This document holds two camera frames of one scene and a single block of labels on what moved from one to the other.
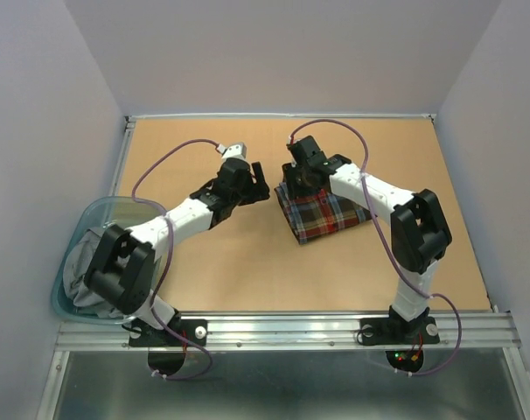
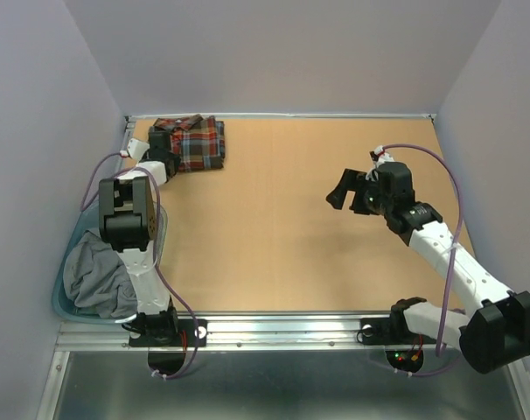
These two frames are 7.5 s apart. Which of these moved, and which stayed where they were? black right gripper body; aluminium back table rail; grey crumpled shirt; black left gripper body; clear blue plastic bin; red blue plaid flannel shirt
Moved: red blue plaid flannel shirt; black right gripper body; black left gripper body
Stayed: grey crumpled shirt; clear blue plastic bin; aluminium back table rail
